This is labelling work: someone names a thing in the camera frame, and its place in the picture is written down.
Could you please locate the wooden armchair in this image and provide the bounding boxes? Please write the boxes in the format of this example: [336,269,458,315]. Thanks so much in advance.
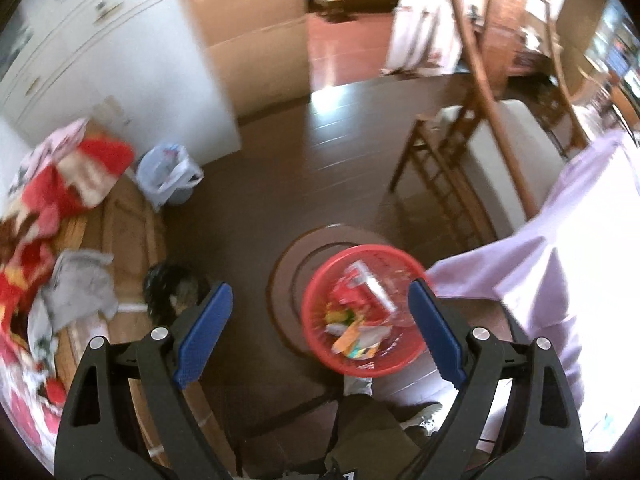
[387,0,591,241]

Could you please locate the red printed blanket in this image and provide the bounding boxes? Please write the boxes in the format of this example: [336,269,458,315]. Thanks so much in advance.
[0,120,136,411]

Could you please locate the pink curtain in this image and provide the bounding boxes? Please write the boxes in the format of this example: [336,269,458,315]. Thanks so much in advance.
[382,0,463,76]

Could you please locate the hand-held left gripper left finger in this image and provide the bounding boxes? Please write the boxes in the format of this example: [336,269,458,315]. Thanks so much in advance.
[54,282,236,480]

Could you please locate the white sneaker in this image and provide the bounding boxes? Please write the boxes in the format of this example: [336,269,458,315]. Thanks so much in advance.
[402,402,443,436]

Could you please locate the round brown mat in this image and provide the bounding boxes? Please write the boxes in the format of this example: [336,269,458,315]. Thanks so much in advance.
[269,225,401,361]

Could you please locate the grey white cloth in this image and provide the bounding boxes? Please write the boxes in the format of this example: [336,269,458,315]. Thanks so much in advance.
[27,250,118,356]

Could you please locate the white plastic bag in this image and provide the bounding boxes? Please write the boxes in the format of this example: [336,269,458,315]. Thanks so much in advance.
[136,144,205,211]

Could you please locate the wooden bench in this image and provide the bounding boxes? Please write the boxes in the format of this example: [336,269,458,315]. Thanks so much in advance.
[50,180,216,461]

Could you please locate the purple tablecloth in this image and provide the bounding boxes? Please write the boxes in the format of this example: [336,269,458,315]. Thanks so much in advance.
[425,130,640,453]

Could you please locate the red plastic basket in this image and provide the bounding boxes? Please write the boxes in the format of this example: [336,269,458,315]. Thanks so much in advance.
[300,244,431,378]

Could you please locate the dark wooden cabinet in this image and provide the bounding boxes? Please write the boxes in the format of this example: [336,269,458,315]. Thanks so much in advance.
[477,0,558,93]

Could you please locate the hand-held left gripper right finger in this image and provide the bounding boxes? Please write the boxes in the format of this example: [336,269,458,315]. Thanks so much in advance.
[407,280,587,480]

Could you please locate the white cabinet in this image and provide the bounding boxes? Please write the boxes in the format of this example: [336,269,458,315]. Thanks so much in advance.
[0,0,243,161]

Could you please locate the white seat cushion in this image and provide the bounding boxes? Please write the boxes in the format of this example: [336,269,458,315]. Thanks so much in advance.
[440,100,566,241]

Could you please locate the person's olive pants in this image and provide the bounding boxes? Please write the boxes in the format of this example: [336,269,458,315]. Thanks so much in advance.
[325,395,426,480]

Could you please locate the black plastic bag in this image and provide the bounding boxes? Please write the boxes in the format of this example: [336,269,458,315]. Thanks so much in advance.
[144,262,211,326]

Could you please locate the large brown cardboard box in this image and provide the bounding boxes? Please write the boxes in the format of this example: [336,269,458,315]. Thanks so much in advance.
[167,0,311,121]

